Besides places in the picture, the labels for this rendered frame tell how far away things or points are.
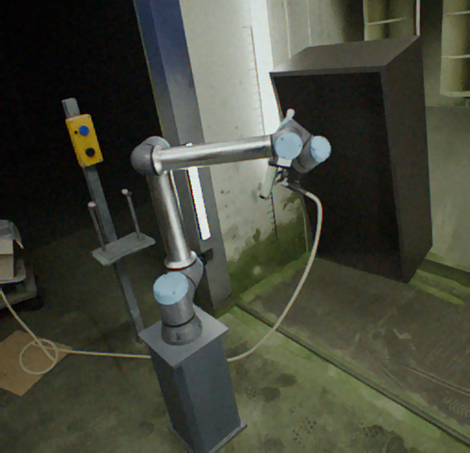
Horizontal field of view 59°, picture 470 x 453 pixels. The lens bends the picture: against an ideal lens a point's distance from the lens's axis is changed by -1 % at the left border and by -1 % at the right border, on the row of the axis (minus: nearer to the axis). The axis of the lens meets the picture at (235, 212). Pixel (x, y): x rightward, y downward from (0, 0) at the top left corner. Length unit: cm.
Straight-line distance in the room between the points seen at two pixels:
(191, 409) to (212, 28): 201
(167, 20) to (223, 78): 48
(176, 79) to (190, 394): 162
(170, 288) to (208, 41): 146
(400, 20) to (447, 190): 121
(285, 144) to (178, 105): 111
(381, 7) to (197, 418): 271
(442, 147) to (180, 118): 193
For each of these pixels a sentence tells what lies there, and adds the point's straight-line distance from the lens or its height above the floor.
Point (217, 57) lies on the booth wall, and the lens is 262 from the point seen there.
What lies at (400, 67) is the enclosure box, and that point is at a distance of 194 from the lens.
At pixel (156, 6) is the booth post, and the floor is 201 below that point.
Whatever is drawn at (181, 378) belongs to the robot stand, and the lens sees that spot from 193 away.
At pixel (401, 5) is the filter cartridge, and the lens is 323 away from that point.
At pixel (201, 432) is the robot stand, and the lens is 219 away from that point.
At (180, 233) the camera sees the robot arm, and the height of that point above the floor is 107.
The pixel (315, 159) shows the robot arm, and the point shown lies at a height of 136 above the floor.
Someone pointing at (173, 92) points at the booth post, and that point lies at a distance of 244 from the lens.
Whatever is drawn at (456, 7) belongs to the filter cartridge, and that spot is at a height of 177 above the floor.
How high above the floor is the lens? 187
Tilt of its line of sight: 24 degrees down
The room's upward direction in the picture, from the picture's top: 9 degrees counter-clockwise
